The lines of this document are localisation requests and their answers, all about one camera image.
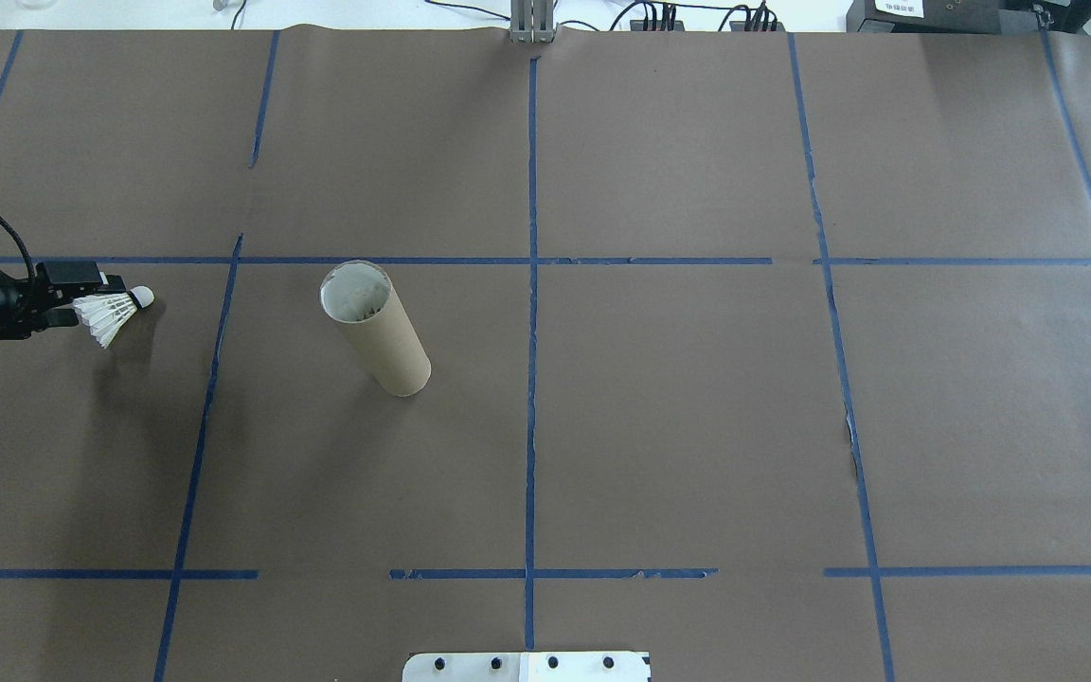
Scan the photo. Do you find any white feather shuttlecock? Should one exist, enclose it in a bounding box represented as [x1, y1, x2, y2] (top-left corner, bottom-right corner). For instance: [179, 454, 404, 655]
[72, 285, 156, 350]

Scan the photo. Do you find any brown cardboard tube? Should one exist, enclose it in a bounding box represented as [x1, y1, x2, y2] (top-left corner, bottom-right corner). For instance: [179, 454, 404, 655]
[319, 260, 433, 398]

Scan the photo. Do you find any black power strip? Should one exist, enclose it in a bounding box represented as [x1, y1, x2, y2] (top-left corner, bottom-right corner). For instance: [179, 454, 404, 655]
[629, 3, 690, 33]
[730, 3, 786, 33]

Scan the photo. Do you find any black box with white label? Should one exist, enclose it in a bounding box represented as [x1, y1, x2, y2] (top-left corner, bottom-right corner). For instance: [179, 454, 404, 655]
[846, 0, 1011, 35]

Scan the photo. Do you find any grey metal frame post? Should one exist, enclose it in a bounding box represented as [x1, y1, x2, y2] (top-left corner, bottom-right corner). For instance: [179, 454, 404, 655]
[510, 0, 558, 45]

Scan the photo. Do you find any white arm base mount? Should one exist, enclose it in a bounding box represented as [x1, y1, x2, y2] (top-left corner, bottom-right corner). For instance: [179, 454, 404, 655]
[402, 651, 653, 682]

